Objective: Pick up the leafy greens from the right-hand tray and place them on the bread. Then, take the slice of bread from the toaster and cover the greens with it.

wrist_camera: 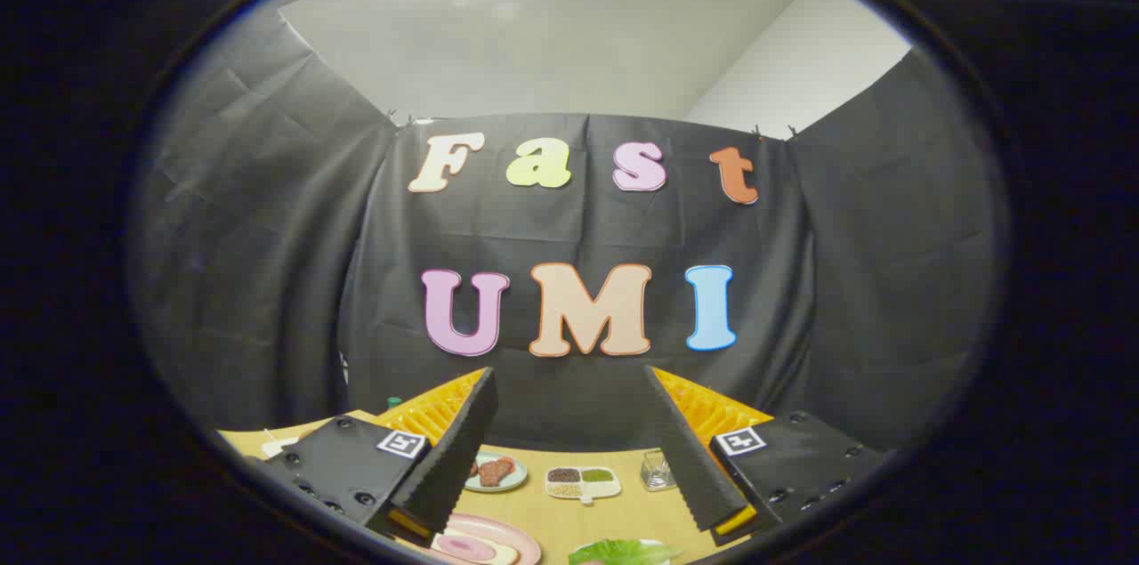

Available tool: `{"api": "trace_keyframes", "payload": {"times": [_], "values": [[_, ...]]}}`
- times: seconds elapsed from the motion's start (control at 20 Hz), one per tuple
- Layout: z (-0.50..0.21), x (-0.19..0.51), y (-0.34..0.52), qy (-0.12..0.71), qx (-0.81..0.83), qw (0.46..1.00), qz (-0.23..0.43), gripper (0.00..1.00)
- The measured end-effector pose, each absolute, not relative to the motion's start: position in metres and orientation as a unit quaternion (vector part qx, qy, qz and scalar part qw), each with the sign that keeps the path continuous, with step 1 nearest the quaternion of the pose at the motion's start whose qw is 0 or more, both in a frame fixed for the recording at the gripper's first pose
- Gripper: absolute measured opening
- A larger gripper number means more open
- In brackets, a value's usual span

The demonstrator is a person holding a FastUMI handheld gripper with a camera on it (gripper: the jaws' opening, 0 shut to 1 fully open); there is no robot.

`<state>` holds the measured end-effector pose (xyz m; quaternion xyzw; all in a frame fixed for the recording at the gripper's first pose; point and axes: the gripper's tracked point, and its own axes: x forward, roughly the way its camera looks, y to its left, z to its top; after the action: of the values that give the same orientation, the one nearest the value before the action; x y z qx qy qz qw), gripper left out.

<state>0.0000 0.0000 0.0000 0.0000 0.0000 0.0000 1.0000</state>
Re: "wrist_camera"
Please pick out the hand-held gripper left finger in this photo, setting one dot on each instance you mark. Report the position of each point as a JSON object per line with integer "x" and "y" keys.
{"x": 454, "y": 458}

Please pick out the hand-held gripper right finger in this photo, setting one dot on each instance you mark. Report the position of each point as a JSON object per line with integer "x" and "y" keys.
{"x": 690, "y": 458}

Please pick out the green lettuce leaf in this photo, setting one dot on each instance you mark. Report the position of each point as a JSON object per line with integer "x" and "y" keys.
{"x": 623, "y": 552}

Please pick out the clear utensil holder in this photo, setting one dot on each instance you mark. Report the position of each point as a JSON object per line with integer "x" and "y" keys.
{"x": 657, "y": 472}

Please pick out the pale green plate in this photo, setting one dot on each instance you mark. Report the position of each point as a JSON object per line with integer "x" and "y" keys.
{"x": 520, "y": 477}

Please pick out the white leaf-shaped plate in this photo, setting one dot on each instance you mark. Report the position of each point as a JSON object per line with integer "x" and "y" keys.
{"x": 654, "y": 541}

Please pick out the white divided condiment dish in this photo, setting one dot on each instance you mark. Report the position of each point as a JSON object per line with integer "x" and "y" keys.
{"x": 605, "y": 489}

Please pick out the pink ham slice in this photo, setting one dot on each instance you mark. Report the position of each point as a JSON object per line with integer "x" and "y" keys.
{"x": 464, "y": 548}

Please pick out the white bread slice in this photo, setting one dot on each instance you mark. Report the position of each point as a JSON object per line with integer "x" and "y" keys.
{"x": 508, "y": 554}

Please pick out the pink plate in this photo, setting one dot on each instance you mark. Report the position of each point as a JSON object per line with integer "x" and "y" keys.
{"x": 527, "y": 543}

